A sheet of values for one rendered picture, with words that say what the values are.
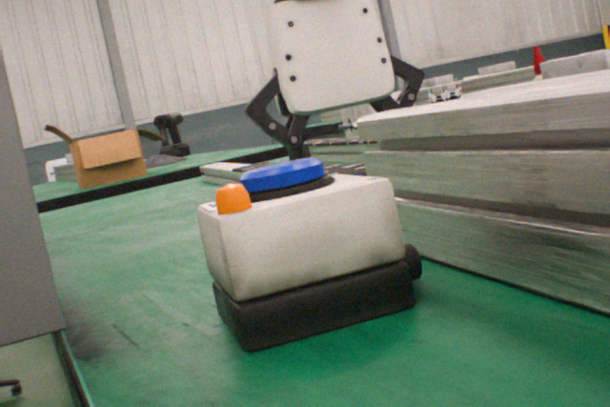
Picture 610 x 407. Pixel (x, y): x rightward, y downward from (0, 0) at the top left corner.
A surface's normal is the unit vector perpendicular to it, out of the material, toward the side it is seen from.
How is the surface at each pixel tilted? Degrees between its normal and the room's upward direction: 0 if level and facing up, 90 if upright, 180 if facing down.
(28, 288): 90
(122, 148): 69
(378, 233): 90
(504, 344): 0
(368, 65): 93
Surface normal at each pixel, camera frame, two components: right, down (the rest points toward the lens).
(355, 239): 0.25, 0.03
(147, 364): -0.21, -0.97
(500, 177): -0.95, 0.22
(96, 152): 0.22, -0.36
